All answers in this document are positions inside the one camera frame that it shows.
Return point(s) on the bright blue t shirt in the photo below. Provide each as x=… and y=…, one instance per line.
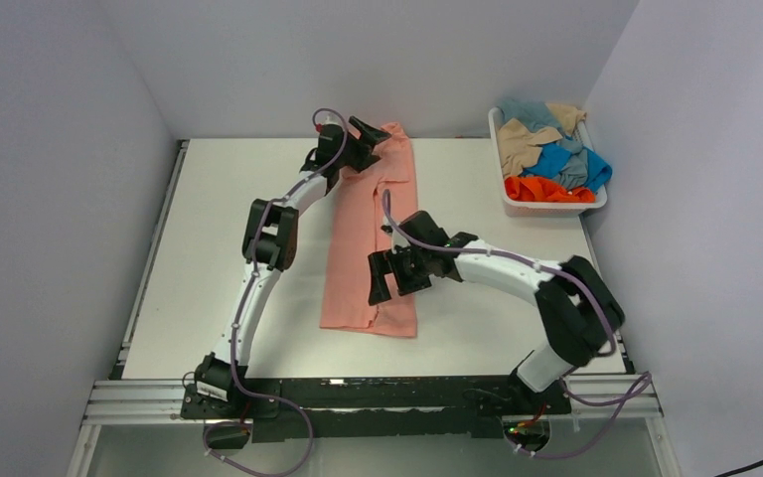
x=571, y=165

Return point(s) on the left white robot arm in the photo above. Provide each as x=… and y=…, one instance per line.
x=269, y=246

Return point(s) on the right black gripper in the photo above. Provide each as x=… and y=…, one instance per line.
x=381, y=263

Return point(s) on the pink t shirt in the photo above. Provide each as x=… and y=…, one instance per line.
x=357, y=232

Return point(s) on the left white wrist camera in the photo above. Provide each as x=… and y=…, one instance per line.
x=325, y=118

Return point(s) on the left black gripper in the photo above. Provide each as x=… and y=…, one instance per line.
x=367, y=141

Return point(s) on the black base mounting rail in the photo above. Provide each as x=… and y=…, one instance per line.
x=281, y=409

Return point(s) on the beige t shirt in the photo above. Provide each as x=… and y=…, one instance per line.
x=520, y=141

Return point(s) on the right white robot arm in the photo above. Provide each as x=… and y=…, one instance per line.
x=578, y=312

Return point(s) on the white plastic laundry basket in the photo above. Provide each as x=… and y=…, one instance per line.
x=530, y=209

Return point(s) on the grey blue t shirt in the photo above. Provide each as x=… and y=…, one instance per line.
x=536, y=115

